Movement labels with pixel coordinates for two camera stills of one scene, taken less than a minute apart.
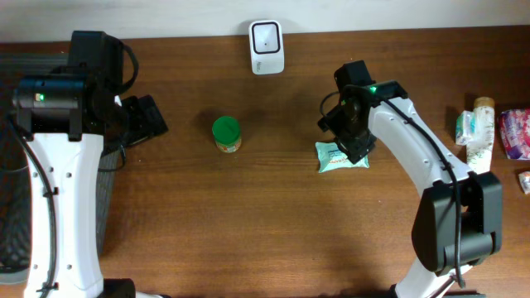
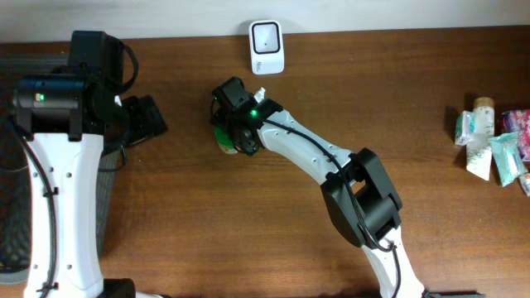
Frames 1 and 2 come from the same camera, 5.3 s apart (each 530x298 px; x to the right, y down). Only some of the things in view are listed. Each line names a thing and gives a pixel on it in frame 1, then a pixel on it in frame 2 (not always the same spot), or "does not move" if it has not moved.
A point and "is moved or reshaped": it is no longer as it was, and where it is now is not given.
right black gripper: (354, 150) -> (222, 117)
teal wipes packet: (330, 156) is moved or reshaped
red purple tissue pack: (515, 132) does not move
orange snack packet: (524, 178) does not move
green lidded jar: (227, 133) does not move
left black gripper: (147, 115) does not move
